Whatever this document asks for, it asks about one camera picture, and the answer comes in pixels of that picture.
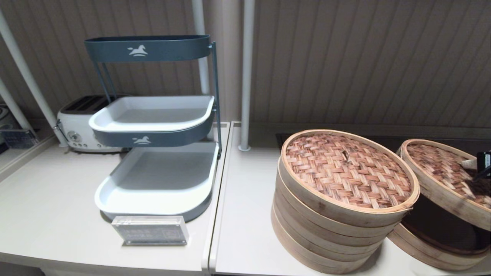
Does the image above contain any blue-grey oval rack shelf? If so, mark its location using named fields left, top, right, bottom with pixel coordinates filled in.
left=85, top=36, right=211, bottom=63

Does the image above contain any small woven bamboo steamer lid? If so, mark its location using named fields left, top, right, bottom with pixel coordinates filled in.
left=397, top=139, right=491, bottom=232

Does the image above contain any large bamboo steamer basket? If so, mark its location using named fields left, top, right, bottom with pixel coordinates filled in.
left=273, top=180, right=395, bottom=250
left=270, top=207, right=381, bottom=274

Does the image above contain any small dark acrylic sign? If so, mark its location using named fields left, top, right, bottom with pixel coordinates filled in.
left=0, top=129, right=39, bottom=151

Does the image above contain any clear acrylic warning sign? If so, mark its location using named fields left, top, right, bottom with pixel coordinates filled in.
left=111, top=215, right=189, bottom=246

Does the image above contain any white retro toaster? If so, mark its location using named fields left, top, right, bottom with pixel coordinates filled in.
left=56, top=95, right=123, bottom=154

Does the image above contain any blue-grey metal rack frame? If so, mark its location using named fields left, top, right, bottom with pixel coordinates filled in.
left=93, top=42, right=223, bottom=160

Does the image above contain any white-lined blue-grey rack tray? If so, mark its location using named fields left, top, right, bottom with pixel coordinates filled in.
left=94, top=142, right=220, bottom=223
left=89, top=95, right=215, bottom=148

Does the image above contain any low bamboo steamer base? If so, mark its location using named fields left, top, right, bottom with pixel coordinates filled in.
left=387, top=195, right=491, bottom=271

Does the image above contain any white metal support pole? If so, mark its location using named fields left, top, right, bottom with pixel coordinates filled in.
left=191, top=0, right=212, bottom=95
left=0, top=8, right=69, bottom=148
left=238, top=0, right=255, bottom=152
left=0, top=79, right=33, bottom=133

